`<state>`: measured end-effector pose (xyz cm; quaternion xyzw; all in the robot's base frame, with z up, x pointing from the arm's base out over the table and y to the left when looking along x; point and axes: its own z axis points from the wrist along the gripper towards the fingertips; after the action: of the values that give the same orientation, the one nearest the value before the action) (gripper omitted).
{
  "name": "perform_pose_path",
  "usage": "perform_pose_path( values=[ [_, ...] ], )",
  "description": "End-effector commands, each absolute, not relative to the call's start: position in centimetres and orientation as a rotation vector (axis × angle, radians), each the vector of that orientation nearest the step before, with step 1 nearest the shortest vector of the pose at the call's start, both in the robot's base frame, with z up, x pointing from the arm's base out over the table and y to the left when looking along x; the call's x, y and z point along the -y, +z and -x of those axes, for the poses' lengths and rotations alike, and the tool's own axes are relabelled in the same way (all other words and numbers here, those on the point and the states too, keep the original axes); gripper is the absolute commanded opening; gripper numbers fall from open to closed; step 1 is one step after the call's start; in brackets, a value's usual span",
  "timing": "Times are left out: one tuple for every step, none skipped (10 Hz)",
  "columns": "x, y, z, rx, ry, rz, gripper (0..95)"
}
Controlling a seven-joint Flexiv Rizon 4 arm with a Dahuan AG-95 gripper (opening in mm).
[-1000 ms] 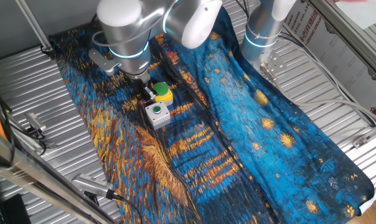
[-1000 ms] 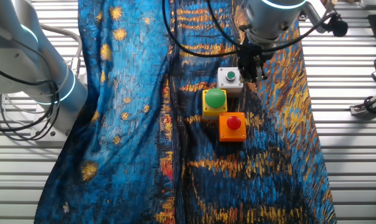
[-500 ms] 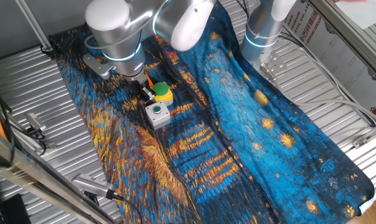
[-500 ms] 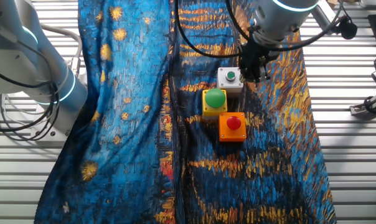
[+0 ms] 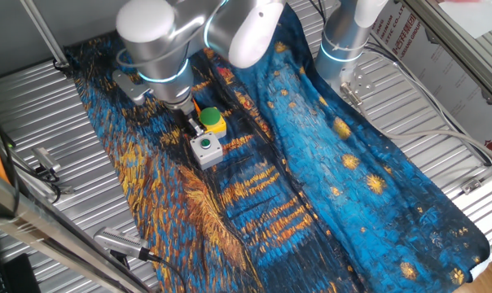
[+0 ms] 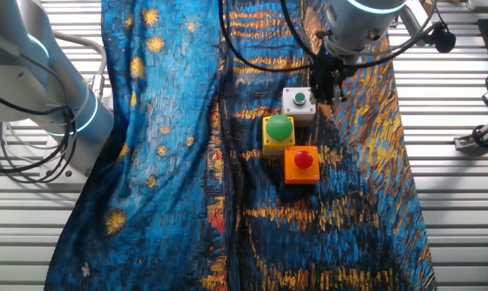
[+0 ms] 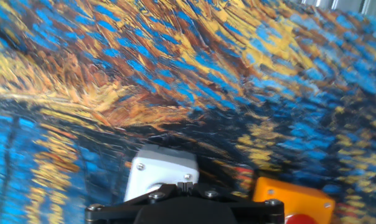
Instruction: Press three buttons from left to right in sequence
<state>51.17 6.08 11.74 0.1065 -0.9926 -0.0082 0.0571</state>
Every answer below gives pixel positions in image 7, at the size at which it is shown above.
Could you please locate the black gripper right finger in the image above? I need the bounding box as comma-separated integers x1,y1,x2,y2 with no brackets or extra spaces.
185,182,285,224

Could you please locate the grey box small green button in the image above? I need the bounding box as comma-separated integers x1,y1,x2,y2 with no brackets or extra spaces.
123,143,200,203

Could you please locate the blue starry painting cloth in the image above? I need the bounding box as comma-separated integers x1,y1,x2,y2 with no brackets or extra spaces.
0,0,376,224

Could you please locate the orange box red button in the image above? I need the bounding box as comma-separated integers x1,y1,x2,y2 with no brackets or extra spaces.
252,176,336,224

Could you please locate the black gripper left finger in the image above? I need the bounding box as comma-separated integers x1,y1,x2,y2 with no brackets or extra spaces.
84,182,187,224

